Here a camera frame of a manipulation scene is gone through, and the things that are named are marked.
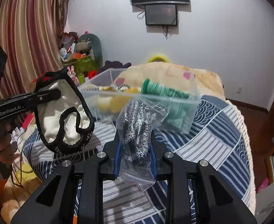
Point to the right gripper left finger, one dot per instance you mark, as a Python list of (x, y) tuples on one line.
[(54, 200)]

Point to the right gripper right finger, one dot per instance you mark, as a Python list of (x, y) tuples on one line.
[(195, 190)]

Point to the white bag with black trim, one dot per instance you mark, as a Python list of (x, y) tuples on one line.
[(66, 124)]

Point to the green knitted item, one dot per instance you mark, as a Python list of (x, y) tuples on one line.
[(181, 105)]

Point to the silver glitter item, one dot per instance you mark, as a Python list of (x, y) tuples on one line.
[(135, 125)]

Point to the yellow felt doll head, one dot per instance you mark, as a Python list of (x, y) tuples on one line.
[(103, 103)]

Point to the clear plastic storage box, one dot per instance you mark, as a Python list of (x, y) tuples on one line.
[(91, 92)]

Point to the yellow sponge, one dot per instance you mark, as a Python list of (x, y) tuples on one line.
[(119, 101)]

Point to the floral fabric scrunchie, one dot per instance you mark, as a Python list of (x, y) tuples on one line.
[(121, 88)]

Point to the person's left hand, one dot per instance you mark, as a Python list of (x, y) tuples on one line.
[(7, 150)]

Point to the blue white patterned blanket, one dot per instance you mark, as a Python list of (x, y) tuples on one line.
[(218, 134)]

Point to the pink rabbit figure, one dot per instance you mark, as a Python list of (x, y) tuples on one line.
[(72, 75)]

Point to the green cylinder bottle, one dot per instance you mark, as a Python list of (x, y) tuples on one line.
[(81, 78)]

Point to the striped curtain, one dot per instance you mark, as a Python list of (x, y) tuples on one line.
[(30, 35)]

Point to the green cardboard box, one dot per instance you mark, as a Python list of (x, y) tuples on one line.
[(85, 64)]

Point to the red plush item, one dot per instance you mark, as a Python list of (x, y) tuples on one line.
[(92, 74)]

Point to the green grey plush toy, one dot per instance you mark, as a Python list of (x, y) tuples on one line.
[(90, 44)]

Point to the dark purple garment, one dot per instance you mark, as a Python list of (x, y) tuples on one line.
[(114, 65)]

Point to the beige patterned blanket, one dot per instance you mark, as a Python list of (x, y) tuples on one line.
[(173, 76)]

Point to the yellow fuzzy headband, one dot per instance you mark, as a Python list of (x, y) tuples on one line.
[(158, 58)]

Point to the small wall monitor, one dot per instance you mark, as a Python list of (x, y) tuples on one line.
[(161, 15)]

